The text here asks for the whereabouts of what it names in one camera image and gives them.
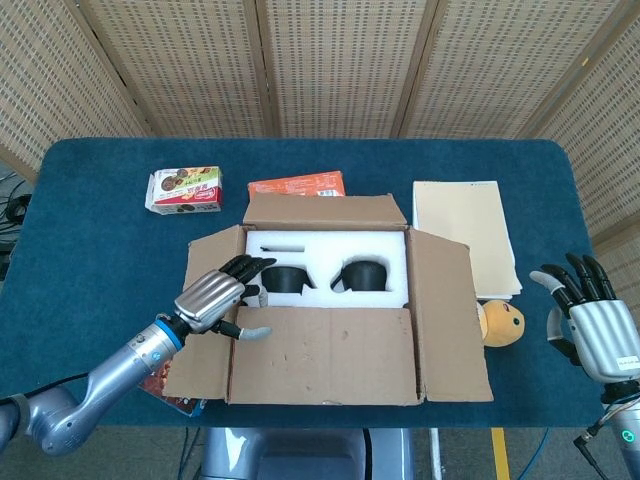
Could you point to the beige paper notepad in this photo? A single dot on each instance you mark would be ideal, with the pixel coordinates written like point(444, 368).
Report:
point(460, 220)

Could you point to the blue table cloth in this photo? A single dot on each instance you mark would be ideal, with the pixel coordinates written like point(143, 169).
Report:
point(100, 250)

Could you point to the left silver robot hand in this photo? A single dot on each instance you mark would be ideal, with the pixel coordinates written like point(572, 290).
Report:
point(207, 300)

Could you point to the white cookie box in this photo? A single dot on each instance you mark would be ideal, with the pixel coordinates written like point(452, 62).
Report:
point(185, 192)

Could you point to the black cup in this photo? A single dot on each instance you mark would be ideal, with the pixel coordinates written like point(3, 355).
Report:
point(362, 277)
point(282, 280)

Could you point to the white foam insert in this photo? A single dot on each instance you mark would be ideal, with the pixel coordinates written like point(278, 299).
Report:
point(325, 250)

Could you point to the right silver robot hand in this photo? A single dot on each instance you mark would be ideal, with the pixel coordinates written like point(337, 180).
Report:
point(605, 335)

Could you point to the large brown cardboard box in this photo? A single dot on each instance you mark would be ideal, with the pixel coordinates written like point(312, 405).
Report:
point(325, 350)

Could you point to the blue chocolate chip cookie box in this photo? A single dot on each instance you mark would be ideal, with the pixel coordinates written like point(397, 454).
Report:
point(185, 405)

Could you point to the orange biscuit box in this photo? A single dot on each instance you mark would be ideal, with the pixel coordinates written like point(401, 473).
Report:
point(295, 185)

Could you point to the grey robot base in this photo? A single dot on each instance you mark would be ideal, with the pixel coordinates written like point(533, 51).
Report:
point(300, 455)

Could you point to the orange plush toy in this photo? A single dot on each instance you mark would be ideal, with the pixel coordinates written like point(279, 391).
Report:
point(505, 322)

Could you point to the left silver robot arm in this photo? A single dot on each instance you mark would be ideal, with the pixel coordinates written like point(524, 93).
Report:
point(100, 385)

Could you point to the woven folding screen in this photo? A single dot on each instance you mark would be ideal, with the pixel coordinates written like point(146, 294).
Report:
point(325, 65)

